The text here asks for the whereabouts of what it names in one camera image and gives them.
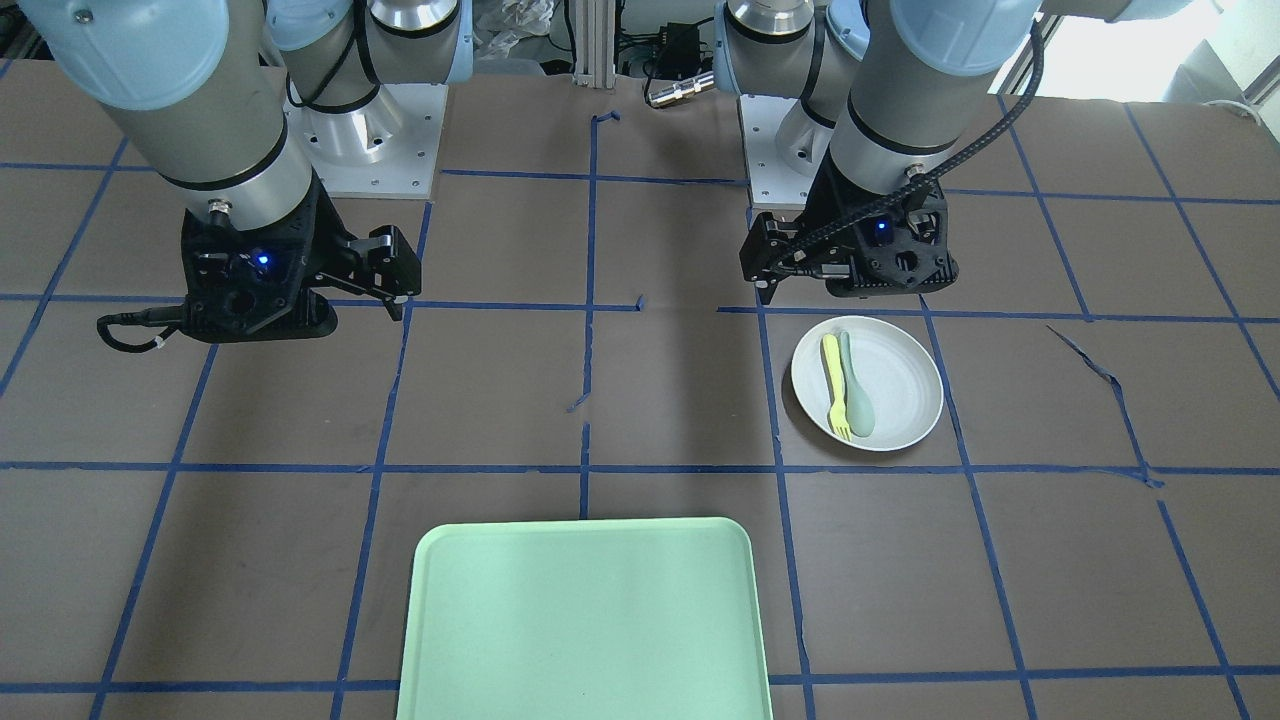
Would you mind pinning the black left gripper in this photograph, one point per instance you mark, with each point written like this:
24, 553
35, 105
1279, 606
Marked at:
833, 222

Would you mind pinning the black power adapter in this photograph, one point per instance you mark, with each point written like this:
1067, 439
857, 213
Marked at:
678, 54

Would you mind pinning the aluminium frame post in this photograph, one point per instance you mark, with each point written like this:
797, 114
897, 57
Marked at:
594, 31

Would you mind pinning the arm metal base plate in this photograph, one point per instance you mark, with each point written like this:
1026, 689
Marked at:
783, 147
385, 150

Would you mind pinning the pale green plastic spoon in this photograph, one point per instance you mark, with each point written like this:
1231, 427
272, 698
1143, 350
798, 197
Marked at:
859, 411

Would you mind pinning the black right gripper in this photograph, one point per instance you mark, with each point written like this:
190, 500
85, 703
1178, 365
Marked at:
322, 240

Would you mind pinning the light green plastic tray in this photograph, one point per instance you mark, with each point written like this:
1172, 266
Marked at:
584, 619

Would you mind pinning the yellow plastic fork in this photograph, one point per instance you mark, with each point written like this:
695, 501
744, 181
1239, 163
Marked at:
838, 415

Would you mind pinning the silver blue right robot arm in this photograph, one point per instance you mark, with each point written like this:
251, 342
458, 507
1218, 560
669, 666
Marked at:
247, 108

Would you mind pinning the white round plate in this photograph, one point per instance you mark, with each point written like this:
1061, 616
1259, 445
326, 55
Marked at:
899, 377

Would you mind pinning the gold metal cylinder tool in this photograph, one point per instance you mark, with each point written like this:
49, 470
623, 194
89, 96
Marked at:
679, 91

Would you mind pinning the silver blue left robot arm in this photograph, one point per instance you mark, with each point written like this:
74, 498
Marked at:
908, 91

